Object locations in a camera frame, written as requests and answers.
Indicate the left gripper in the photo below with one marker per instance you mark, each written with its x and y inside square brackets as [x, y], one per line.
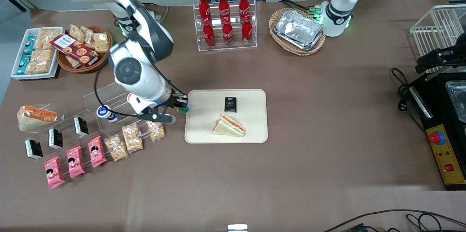
[430, 59]

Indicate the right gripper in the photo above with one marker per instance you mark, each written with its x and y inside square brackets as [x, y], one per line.
[176, 100]

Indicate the green gum bottle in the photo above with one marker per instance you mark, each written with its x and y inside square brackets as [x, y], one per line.
[184, 109]

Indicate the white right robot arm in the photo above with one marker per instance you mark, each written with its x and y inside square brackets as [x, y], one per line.
[127, 68]

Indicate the cream plastic tray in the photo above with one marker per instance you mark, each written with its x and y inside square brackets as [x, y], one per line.
[204, 122]

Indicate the red gum bottle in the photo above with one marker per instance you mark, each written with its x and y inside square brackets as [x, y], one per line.
[129, 97]

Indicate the blue gum bottle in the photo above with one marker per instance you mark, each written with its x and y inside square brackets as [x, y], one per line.
[106, 112]

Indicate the clear acrylic gum stand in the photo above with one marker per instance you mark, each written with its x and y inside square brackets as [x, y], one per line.
[98, 97]

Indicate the clear cracker packet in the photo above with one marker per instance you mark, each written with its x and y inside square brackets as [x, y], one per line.
[132, 138]
[157, 132]
[116, 148]

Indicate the metal pan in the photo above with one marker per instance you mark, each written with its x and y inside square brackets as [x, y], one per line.
[458, 97]

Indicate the black machine with yellow panel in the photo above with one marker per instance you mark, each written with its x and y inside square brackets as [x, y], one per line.
[433, 115]

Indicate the black tissue pack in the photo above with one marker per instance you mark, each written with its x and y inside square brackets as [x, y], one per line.
[230, 104]

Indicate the wrapped triangle sandwich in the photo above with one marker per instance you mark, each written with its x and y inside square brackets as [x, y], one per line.
[36, 117]
[229, 126]

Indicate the clear acrylic bottle rack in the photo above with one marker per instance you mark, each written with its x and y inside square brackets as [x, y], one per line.
[218, 48]

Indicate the red emergency stop button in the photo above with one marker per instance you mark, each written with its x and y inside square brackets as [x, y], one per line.
[436, 137]

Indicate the red cola bottle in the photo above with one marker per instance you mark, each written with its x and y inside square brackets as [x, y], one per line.
[247, 31]
[223, 5]
[208, 34]
[204, 6]
[228, 33]
[244, 4]

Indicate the dark wicker basket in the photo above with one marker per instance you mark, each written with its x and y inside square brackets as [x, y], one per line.
[98, 61]

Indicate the pink snack packet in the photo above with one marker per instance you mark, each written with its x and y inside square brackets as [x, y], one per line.
[54, 172]
[75, 162]
[97, 152]

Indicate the clear snack bag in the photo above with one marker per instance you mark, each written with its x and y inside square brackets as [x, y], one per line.
[101, 42]
[77, 33]
[88, 36]

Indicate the small black white box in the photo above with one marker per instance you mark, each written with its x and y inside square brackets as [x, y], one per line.
[34, 149]
[81, 126]
[55, 138]

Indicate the clear acrylic stepped snack stand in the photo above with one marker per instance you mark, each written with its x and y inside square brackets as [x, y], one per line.
[72, 141]

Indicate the red cookie box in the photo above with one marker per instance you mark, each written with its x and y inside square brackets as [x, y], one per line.
[74, 50]

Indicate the light wicker basket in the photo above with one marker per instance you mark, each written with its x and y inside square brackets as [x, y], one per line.
[280, 44]

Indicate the aluminium foil container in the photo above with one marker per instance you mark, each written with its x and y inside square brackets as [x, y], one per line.
[298, 28]

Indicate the small silver device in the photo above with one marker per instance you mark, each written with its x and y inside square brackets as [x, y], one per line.
[237, 228]

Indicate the large cracker bag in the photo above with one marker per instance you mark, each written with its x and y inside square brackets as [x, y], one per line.
[40, 61]
[48, 39]

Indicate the teal snack packet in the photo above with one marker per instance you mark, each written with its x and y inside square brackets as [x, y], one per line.
[24, 65]
[30, 44]

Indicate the white rectangular bin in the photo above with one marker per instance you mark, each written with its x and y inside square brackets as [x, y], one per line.
[18, 53]

